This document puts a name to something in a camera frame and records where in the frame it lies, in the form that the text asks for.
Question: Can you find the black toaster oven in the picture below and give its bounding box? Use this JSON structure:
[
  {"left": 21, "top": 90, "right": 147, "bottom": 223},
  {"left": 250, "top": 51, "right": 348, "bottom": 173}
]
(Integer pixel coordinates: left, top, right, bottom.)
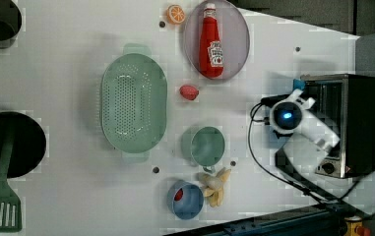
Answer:
[{"left": 301, "top": 74, "right": 375, "bottom": 179}]

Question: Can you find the grey round plate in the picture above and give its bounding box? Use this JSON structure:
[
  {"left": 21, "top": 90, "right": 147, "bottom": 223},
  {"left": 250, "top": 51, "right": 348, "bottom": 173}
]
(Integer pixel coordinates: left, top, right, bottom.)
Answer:
[{"left": 183, "top": 0, "right": 250, "bottom": 80}]

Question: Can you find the small red fruit toy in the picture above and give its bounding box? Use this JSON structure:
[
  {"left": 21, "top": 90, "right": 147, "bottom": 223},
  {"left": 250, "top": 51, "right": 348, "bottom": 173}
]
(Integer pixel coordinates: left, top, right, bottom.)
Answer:
[{"left": 174, "top": 189, "right": 183, "bottom": 202}]

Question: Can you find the green slotted spatula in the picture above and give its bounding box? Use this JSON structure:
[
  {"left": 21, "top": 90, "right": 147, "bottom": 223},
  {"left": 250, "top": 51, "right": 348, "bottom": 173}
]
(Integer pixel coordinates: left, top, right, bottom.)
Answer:
[{"left": 0, "top": 126, "right": 23, "bottom": 233}]

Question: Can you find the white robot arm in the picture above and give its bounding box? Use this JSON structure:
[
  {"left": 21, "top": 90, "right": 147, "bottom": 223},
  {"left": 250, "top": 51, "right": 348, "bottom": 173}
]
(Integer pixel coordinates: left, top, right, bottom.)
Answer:
[{"left": 261, "top": 88, "right": 340, "bottom": 202}]

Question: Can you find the green cup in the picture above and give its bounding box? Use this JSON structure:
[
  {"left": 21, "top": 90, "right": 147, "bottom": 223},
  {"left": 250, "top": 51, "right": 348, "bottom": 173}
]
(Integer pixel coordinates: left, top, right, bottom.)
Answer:
[{"left": 181, "top": 126, "right": 225, "bottom": 174}]

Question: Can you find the orange slice toy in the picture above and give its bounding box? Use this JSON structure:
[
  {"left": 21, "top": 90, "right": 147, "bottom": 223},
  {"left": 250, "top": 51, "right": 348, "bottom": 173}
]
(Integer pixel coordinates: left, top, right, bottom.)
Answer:
[{"left": 166, "top": 5, "right": 185, "bottom": 25}]

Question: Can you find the peeled banana toy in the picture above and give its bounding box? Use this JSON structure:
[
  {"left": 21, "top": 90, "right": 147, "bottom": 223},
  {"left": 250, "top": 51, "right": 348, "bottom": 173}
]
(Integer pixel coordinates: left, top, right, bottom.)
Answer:
[{"left": 198, "top": 168, "right": 231, "bottom": 207}]

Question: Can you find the blue metal frame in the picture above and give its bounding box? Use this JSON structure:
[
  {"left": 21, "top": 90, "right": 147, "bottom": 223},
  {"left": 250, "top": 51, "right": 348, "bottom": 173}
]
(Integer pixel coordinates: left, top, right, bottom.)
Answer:
[{"left": 165, "top": 203, "right": 355, "bottom": 236}]

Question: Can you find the blue cup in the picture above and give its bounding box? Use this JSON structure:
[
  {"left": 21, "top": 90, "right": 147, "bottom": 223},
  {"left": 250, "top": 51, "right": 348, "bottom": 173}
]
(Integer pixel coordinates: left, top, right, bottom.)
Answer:
[{"left": 166, "top": 180, "right": 204, "bottom": 220}]

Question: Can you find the blue oven door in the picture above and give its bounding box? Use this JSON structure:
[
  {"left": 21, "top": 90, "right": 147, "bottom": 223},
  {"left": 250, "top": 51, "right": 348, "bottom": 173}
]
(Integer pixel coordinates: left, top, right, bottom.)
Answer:
[{"left": 293, "top": 79, "right": 305, "bottom": 90}]

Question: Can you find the black frying pan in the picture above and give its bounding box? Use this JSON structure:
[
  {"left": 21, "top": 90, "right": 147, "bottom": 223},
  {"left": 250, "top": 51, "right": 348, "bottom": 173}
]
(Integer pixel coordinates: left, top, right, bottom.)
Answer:
[{"left": 0, "top": 112, "right": 47, "bottom": 178}]

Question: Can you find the red ketchup bottle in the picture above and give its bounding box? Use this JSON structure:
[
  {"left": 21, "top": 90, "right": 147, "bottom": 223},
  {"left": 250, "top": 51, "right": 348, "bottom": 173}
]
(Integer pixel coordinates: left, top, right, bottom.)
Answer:
[{"left": 199, "top": 3, "right": 224, "bottom": 79}]

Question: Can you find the red strawberry toy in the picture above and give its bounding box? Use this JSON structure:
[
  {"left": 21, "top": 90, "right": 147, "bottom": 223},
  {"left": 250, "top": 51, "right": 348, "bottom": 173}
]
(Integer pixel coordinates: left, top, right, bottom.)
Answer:
[{"left": 179, "top": 85, "right": 199, "bottom": 100}]

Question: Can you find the green oval colander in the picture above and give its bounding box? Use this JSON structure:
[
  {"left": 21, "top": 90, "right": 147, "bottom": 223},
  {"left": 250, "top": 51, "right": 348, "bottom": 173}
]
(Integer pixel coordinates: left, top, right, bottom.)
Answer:
[{"left": 100, "top": 43, "right": 167, "bottom": 163}]

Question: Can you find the yellow red emergency button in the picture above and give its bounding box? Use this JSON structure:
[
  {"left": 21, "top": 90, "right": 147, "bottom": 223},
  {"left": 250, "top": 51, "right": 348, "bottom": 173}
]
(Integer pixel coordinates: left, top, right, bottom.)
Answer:
[{"left": 344, "top": 216, "right": 371, "bottom": 236}]

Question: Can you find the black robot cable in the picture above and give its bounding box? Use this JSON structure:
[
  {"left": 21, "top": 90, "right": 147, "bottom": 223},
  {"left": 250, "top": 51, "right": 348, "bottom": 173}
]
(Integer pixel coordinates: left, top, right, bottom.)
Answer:
[{"left": 247, "top": 101, "right": 375, "bottom": 220}]

